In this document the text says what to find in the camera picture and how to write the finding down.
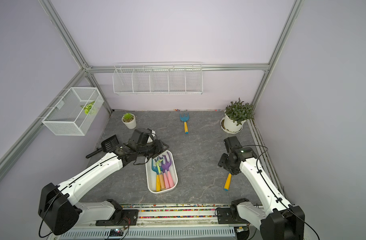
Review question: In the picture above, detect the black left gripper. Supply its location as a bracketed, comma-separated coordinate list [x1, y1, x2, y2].
[138, 139, 170, 159]

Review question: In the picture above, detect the teal rake yellow handle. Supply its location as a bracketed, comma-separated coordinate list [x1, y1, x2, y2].
[224, 173, 233, 191]
[179, 113, 190, 134]
[151, 160, 161, 192]

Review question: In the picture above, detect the white storage tray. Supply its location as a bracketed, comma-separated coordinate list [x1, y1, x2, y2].
[145, 150, 178, 194]

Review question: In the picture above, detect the purple rake pink handle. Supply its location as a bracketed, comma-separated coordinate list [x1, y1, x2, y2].
[166, 152, 175, 189]
[161, 155, 170, 189]

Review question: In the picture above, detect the green rake wooden handle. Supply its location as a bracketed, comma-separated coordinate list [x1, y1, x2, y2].
[155, 160, 165, 190]

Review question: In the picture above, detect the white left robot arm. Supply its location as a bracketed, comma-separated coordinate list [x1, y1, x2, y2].
[38, 128, 169, 236]

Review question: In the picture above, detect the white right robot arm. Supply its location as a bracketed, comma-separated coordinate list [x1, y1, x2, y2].
[215, 136, 305, 240]

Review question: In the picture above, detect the small white potted plant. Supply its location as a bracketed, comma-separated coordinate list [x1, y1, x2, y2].
[121, 113, 136, 130]

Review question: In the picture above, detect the black slotted scoop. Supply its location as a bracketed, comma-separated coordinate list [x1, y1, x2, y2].
[86, 135, 119, 159]

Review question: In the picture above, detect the large white potted plant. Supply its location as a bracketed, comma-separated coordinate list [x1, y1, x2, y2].
[224, 98, 255, 133]

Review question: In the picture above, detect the green leaf toy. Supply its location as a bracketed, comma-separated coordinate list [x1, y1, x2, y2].
[80, 101, 96, 115]

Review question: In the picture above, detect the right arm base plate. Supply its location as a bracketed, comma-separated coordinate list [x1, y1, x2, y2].
[215, 208, 249, 224]

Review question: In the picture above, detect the white wire side basket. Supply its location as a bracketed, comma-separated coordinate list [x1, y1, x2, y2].
[42, 87, 104, 136]

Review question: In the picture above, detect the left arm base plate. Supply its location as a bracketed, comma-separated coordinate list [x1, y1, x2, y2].
[95, 209, 139, 227]

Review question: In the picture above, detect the white wire wall shelf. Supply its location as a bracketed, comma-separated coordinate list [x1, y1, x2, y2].
[112, 62, 204, 95]

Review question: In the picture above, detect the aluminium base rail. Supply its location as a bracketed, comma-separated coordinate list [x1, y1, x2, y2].
[47, 204, 262, 240]

